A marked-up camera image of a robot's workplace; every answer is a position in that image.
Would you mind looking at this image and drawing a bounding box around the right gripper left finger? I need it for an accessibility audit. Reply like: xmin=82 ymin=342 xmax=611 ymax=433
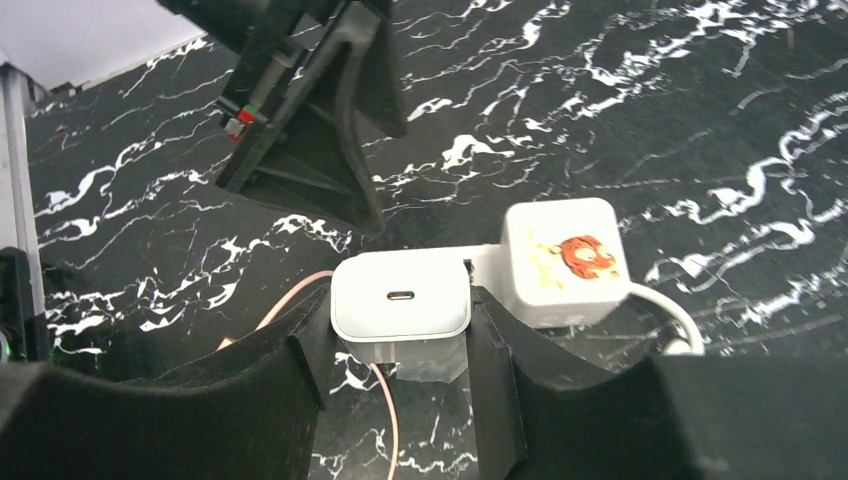
xmin=1 ymin=286 xmax=335 ymax=479

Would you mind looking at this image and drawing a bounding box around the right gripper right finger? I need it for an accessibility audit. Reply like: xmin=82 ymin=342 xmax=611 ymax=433
xmin=467 ymin=287 xmax=847 ymax=479

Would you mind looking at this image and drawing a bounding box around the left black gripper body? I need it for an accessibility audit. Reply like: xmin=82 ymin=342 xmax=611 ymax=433
xmin=165 ymin=1 xmax=408 ymax=237

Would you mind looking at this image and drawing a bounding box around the white USB charger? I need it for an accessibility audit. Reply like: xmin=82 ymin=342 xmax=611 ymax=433
xmin=330 ymin=250 xmax=472 ymax=384

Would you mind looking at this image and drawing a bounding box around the white tiger power strip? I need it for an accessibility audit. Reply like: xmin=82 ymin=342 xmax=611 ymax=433
xmin=360 ymin=197 xmax=632 ymax=331

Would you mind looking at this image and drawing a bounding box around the white coiled power cord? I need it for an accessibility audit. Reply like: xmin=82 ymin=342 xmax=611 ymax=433
xmin=625 ymin=282 xmax=706 ymax=357

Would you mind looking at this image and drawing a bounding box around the pink charger with cable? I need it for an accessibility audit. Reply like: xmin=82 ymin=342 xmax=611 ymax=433
xmin=217 ymin=269 xmax=400 ymax=480

